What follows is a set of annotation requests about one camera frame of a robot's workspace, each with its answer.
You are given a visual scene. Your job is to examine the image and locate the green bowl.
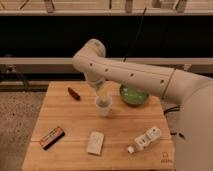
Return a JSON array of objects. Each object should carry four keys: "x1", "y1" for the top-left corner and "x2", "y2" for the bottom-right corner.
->
[{"x1": 119, "y1": 85, "x2": 149, "y2": 106}]

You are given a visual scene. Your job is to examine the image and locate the red chili pepper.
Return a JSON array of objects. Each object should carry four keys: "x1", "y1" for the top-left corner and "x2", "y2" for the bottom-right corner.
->
[{"x1": 68, "y1": 87, "x2": 80, "y2": 101}]

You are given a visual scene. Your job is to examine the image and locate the black cable on floor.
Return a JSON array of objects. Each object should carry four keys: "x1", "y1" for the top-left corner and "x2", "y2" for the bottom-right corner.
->
[{"x1": 163, "y1": 105, "x2": 181, "y2": 136}]

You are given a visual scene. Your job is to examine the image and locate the white ceramic cup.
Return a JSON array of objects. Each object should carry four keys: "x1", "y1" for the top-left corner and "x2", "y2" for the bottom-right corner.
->
[{"x1": 95, "y1": 96, "x2": 112, "y2": 117}]

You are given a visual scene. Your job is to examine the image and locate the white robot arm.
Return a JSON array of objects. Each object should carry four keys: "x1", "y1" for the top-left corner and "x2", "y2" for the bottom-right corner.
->
[{"x1": 72, "y1": 39, "x2": 213, "y2": 171}]

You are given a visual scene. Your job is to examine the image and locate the beige sponge block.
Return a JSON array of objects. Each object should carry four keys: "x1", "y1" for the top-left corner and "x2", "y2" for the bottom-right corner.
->
[{"x1": 87, "y1": 132, "x2": 104, "y2": 155}]

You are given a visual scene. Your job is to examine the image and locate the wooden board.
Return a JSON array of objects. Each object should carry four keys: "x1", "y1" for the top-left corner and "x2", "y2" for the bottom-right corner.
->
[{"x1": 22, "y1": 81, "x2": 174, "y2": 171}]

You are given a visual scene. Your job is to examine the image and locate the black hanging cable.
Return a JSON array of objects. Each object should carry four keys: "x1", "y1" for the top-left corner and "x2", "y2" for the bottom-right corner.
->
[{"x1": 122, "y1": 7, "x2": 148, "y2": 63}]

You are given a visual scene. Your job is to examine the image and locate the white plastic bottle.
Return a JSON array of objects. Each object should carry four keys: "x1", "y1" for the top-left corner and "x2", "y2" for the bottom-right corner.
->
[{"x1": 127, "y1": 126, "x2": 162, "y2": 154}]

